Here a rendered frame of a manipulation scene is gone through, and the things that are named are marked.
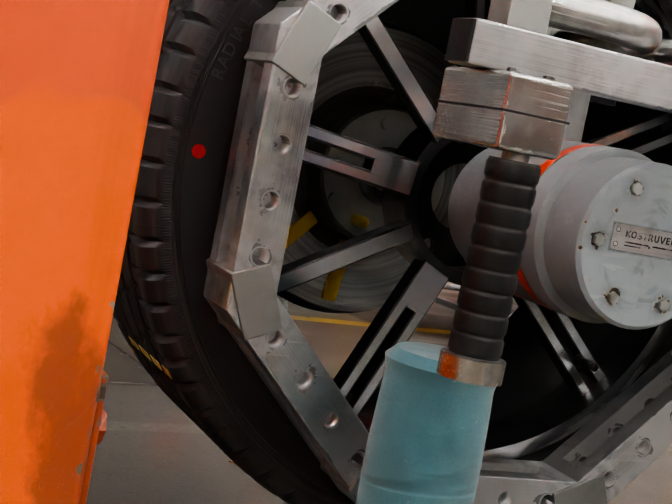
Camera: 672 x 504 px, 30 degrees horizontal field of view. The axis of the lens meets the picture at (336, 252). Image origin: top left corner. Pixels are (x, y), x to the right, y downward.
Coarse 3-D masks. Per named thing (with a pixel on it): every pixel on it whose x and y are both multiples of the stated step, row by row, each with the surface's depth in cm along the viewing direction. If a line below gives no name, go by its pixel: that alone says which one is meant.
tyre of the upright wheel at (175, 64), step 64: (192, 0) 104; (256, 0) 103; (192, 64) 101; (192, 128) 102; (192, 192) 103; (128, 256) 108; (192, 256) 104; (128, 320) 116; (192, 320) 105; (192, 384) 107; (256, 384) 109; (256, 448) 110
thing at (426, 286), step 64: (640, 0) 118; (384, 64) 111; (320, 128) 109; (640, 128) 123; (384, 192) 118; (320, 256) 112; (448, 256) 121; (384, 320) 115; (512, 320) 144; (576, 320) 136; (512, 384) 134; (576, 384) 125; (512, 448) 121
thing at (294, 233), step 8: (304, 216) 137; (312, 216) 138; (296, 224) 137; (304, 224) 138; (312, 224) 138; (296, 232) 137; (304, 232) 138; (288, 240) 137; (344, 240) 140; (336, 272) 140; (328, 280) 140; (336, 280) 140; (328, 288) 140; (336, 288) 140; (328, 296) 140
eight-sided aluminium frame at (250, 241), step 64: (320, 0) 96; (384, 0) 98; (256, 64) 99; (320, 64) 97; (256, 128) 97; (256, 192) 97; (256, 256) 101; (256, 320) 98; (320, 384) 102; (640, 384) 121; (320, 448) 103; (576, 448) 118; (640, 448) 118
